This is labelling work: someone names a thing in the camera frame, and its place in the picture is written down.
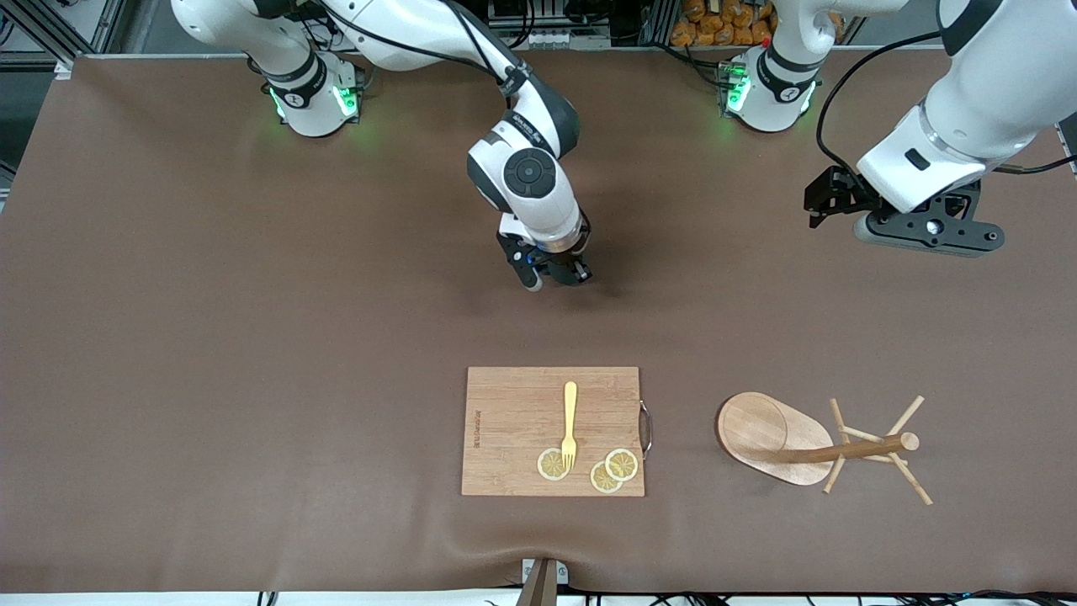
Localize wooden mug tree rack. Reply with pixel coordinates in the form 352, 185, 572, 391
717, 391, 935, 507

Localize yellow plastic fork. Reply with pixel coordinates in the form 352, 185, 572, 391
560, 381, 579, 470

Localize orange packaged snacks pile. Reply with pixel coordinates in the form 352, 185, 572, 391
671, 0, 845, 47

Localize white power strip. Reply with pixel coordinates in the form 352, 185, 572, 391
530, 29, 611, 50

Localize brown table mat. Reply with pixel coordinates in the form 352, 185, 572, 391
0, 49, 1077, 594

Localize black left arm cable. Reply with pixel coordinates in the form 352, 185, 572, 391
814, 30, 945, 171

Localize wooden cutting board metal handle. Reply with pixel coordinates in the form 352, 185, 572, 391
461, 366, 653, 497

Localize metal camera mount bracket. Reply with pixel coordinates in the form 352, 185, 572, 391
520, 558, 570, 606

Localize aluminium frame struts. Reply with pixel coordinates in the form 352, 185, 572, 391
0, 0, 127, 81

